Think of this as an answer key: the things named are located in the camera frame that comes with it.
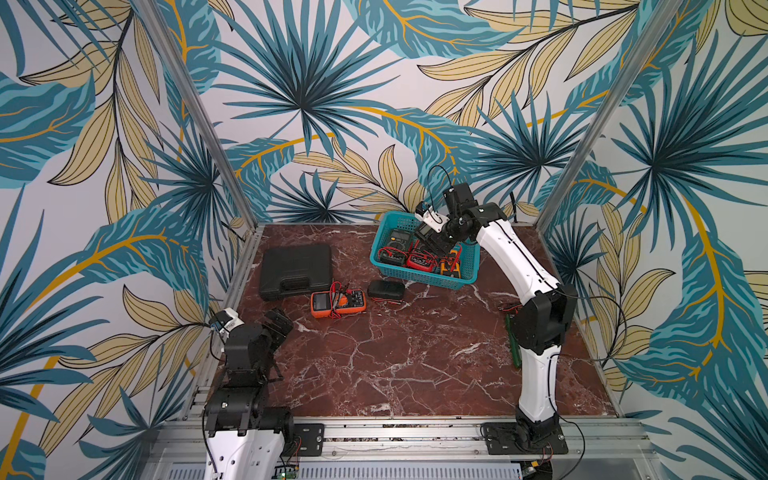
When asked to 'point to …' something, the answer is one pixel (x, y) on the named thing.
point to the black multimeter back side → (388, 289)
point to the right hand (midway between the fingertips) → (438, 234)
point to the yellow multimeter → (451, 265)
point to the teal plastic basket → (387, 221)
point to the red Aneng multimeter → (422, 262)
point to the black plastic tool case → (295, 270)
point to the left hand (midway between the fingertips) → (272, 323)
